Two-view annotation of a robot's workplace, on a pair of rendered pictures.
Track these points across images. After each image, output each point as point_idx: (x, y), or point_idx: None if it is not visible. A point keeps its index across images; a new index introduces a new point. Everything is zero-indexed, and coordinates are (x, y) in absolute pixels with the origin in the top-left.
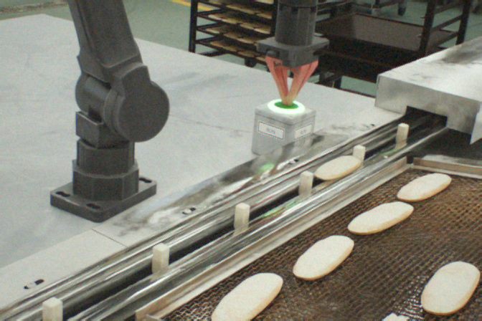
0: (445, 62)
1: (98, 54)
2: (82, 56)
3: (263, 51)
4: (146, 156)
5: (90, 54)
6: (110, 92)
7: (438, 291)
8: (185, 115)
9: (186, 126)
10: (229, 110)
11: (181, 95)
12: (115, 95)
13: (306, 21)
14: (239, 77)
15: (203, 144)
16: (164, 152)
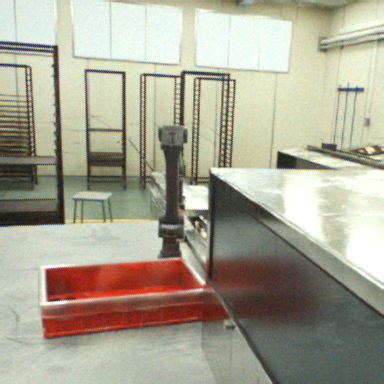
0: None
1: (177, 214)
2: (167, 217)
3: None
4: (151, 251)
5: (173, 215)
6: (177, 225)
7: None
8: (129, 240)
9: (137, 242)
10: (134, 235)
11: (111, 236)
12: (180, 225)
13: (182, 195)
14: (109, 226)
15: (154, 244)
16: (152, 249)
